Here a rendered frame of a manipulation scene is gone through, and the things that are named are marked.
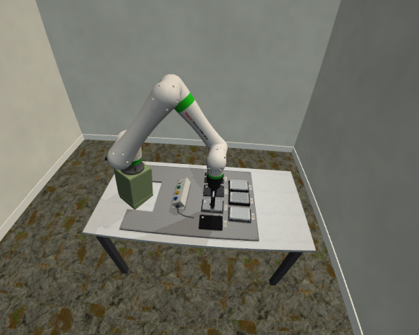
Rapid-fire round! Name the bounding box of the cream button panel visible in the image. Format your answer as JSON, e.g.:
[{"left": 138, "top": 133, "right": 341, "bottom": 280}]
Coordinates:
[{"left": 172, "top": 177, "right": 194, "bottom": 218}]

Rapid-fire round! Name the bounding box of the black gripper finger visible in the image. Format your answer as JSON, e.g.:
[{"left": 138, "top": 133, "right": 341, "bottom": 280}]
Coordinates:
[{"left": 209, "top": 189, "right": 216, "bottom": 211}]

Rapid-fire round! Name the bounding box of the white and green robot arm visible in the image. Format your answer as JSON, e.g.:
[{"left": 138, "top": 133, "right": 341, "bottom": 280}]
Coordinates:
[{"left": 105, "top": 74, "right": 228, "bottom": 186}]

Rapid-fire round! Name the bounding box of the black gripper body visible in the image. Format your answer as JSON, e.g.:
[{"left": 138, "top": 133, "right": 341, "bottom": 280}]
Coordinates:
[{"left": 208, "top": 184, "right": 221, "bottom": 194}]

